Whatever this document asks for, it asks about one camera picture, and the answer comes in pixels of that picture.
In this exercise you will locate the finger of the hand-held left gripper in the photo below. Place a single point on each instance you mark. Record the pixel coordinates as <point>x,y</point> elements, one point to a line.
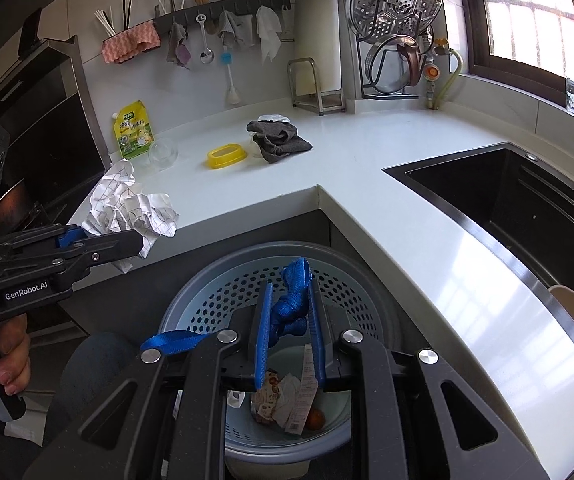
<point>112,245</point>
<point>69,237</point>

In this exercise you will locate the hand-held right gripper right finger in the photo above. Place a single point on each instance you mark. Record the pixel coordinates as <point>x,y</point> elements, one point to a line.
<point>317,330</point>

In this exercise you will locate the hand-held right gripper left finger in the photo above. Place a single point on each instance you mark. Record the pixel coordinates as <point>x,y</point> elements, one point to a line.
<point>264,330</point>

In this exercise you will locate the grey perforated waste basket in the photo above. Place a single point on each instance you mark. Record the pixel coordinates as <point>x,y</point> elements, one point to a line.
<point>207,300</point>

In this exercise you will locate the red print snack wrapper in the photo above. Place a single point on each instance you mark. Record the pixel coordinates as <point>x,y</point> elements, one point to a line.
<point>267,400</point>

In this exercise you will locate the long pink receipt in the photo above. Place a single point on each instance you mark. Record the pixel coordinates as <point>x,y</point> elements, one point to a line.
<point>302,400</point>

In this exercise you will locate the copper pot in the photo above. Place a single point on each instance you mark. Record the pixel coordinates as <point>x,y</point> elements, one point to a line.
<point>12,205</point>

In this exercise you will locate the black range hood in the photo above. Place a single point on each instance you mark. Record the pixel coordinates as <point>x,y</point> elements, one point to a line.
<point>52,135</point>

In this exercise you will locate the clear glass cup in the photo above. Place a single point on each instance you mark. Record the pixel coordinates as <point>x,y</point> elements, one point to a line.
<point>163,154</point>

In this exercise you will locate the person's leg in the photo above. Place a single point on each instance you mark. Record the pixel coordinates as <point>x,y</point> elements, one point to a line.
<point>97,365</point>

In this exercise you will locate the yellow green spout pouch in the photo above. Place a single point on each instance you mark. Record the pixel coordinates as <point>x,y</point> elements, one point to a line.
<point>134,132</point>

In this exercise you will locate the dark grey cloth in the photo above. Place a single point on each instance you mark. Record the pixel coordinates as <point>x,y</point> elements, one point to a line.
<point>277,140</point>

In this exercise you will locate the blue white bottle brush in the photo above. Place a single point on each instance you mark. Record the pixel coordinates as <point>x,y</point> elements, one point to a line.
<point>232,94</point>

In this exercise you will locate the pink wavy cloth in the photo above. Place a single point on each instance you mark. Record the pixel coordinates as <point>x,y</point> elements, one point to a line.
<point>129,42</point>

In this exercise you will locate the clear plastic wrap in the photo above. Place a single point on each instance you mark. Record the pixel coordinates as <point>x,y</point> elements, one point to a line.
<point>272,117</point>

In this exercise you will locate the black phone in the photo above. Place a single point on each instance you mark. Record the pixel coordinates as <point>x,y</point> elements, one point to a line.
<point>29,35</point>

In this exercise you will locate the grey purple rag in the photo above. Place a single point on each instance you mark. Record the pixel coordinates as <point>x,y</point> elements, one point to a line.
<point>179,45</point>

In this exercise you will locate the metal ladle spoon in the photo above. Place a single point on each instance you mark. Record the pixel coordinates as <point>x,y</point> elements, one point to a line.
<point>207,55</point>

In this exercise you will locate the white straws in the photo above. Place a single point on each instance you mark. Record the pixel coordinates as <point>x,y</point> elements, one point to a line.
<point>106,22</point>

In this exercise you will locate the black kitchen sink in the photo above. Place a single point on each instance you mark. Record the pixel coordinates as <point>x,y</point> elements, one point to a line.
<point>492,195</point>

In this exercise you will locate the metal cutting board stand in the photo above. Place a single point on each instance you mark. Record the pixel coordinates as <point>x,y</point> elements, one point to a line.
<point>324,105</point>

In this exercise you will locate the dark chopsticks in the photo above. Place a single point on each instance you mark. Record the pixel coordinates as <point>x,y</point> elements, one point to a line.
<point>128,7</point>

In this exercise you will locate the white rag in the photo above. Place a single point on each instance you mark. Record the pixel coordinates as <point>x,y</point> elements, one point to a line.
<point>268,35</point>

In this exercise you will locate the glass pot lid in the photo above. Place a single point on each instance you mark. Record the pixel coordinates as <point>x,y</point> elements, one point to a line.
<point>387,70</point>

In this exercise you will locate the white cutting board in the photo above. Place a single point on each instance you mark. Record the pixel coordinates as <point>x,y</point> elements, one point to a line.
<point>317,25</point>

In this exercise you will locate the perforated metal steamer plate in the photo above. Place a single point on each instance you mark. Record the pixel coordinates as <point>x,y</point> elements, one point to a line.
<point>392,0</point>

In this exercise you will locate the window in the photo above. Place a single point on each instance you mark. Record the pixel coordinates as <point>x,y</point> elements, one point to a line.
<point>527,15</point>

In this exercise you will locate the grey wall hook rack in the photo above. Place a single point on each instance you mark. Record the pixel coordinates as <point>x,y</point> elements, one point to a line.
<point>247,7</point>

